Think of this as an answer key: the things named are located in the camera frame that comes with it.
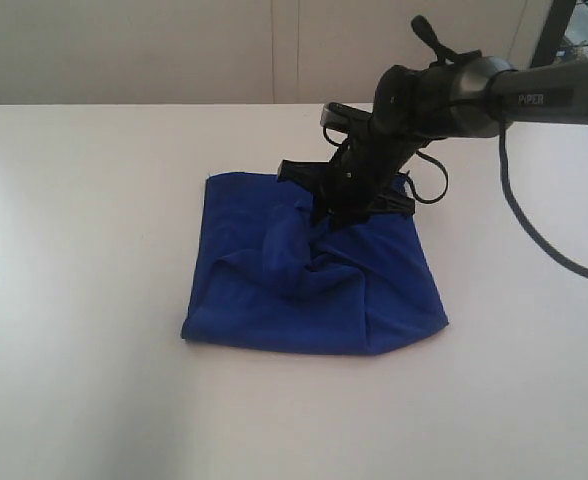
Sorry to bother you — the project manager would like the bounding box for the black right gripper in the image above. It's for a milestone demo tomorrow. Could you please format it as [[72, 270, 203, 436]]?
[[276, 64, 458, 231]]

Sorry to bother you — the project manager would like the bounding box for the blue towel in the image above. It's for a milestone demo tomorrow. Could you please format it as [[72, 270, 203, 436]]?
[[181, 172, 448, 356]]

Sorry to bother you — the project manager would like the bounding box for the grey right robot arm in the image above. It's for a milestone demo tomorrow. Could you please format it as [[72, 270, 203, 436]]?
[[277, 57, 588, 229]]

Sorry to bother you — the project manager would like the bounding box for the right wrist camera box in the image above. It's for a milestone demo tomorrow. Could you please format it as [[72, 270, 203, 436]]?
[[320, 102, 371, 139]]

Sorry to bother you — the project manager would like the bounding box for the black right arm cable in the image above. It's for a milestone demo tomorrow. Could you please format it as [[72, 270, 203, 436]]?
[[323, 14, 588, 287]]

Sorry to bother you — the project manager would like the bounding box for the black window frame post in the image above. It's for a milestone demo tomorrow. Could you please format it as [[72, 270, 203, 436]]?
[[529, 0, 576, 68]]

